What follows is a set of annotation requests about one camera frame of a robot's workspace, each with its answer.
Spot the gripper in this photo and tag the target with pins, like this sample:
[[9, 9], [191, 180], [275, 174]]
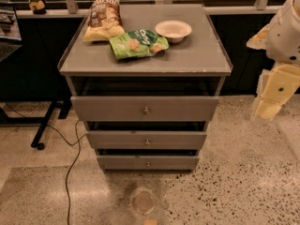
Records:
[[283, 37]]

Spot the grey bottom drawer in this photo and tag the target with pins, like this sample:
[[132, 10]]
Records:
[[148, 163]]

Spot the grey drawer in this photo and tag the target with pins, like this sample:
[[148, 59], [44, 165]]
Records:
[[148, 163], [146, 139], [148, 109]]

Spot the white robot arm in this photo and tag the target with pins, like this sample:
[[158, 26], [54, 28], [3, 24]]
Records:
[[281, 41]]

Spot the grey middle drawer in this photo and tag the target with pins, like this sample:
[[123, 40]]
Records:
[[146, 139]]

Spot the grey top drawer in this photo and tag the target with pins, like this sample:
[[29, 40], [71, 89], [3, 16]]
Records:
[[148, 109]]

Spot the white paper bowl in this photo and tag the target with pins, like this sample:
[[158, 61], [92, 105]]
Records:
[[173, 31]]

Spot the green snack bag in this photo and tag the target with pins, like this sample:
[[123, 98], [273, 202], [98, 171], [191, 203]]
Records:
[[138, 43]]

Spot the brown yellow chip bag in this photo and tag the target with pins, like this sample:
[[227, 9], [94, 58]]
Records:
[[104, 21]]

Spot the yellow black small object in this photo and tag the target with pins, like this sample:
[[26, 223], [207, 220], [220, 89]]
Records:
[[37, 7]]

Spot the laptop on left desk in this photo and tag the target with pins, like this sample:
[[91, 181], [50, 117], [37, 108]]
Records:
[[10, 36]]

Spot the black desk leg frame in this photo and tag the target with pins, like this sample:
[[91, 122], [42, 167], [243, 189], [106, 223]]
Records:
[[40, 121]]

